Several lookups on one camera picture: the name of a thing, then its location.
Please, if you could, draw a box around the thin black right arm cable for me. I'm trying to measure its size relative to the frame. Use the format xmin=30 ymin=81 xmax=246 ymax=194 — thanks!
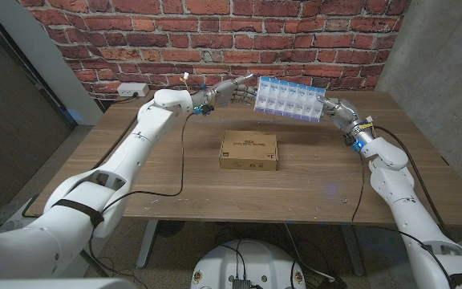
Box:
xmin=351 ymin=152 xmax=456 ymax=289

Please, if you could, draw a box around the black floor power adapter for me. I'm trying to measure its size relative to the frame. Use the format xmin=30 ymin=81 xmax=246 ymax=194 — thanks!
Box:
xmin=314 ymin=272 xmax=348 ymax=289

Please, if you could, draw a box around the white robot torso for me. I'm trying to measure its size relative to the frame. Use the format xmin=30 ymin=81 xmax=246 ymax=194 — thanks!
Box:
xmin=189 ymin=239 xmax=307 ymax=289

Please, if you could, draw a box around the grey metal table leg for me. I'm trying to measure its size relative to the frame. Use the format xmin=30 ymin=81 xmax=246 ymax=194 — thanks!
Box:
xmin=136 ymin=219 xmax=160 ymax=269
xmin=341 ymin=224 xmax=367 ymax=277

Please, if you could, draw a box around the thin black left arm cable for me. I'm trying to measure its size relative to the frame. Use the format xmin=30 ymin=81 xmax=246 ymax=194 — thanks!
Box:
xmin=87 ymin=112 xmax=196 ymax=289

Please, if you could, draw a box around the brown cardboard packing box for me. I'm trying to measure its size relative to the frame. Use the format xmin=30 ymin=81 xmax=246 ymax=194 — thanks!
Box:
xmin=218 ymin=129 xmax=279 ymax=172

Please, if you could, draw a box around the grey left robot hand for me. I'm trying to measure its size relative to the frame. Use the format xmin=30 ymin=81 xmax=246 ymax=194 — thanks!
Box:
xmin=202 ymin=73 xmax=258 ymax=109

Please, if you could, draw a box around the red brick printed backdrop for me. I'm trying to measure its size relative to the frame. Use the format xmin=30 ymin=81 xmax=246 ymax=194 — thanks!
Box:
xmin=16 ymin=0 xmax=411 ymax=100

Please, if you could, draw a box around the white power strip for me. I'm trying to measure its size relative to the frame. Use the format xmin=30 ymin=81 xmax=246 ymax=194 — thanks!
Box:
xmin=116 ymin=82 xmax=151 ymax=98

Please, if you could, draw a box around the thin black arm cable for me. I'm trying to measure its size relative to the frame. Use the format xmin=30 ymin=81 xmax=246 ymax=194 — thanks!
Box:
xmin=351 ymin=152 xmax=456 ymax=289
xmin=87 ymin=112 xmax=196 ymax=289

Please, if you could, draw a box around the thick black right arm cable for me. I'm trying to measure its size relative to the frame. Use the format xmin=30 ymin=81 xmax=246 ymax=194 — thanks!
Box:
xmin=374 ymin=124 xmax=451 ymax=238

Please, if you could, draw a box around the white blue pill organizer box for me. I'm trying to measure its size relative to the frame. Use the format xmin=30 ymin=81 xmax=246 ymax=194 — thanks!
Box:
xmin=253 ymin=75 xmax=327 ymax=123

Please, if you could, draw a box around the black power strip cord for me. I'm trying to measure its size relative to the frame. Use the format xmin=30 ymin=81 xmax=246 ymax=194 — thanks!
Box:
xmin=110 ymin=92 xmax=140 ymax=104

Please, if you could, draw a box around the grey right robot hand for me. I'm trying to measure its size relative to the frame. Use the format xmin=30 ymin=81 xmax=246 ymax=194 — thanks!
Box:
xmin=317 ymin=95 xmax=375 ymax=140

